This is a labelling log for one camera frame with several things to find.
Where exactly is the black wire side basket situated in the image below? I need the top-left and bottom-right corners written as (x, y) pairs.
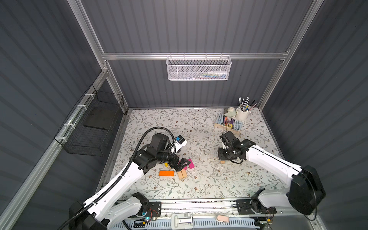
top-left (54, 88), bottom-right (124, 157)

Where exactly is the white pen cup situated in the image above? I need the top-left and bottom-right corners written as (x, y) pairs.
top-left (235, 107), bottom-right (250, 122)

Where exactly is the white tape roll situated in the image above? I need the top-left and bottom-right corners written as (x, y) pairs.
top-left (224, 107), bottom-right (237, 117)

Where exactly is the orange block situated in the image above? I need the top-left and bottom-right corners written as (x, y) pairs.
top-left (159, 171), bottom-right (175, 177)

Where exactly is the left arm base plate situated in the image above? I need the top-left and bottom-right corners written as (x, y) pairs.
top-left (129, 201), bottom-right (162, 218)

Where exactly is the pink eraser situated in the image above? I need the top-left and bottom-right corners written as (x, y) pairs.
top-left (215, 215), bottom-right (230, 223)

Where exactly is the natural wood block pair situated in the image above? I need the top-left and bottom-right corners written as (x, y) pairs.
top-left (177, 169), bottom-right (187, 180)

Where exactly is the white wire wall basket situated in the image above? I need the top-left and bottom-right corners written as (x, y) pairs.
top-left (166, 55), bottom-right (232, 81)

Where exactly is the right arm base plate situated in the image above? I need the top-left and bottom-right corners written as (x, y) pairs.
top-left (232, 199), bottom-right (277, 215)

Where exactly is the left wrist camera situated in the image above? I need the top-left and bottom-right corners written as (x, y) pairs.
top-left (174, 135), bottom-right (187, 153)

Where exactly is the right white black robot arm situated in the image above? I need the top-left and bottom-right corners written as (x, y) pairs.
top-left (218, 131), bottom-right (326, 216)

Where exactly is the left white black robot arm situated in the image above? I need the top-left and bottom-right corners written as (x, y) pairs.
top-left (59, 127), bottom-right (190, 230)

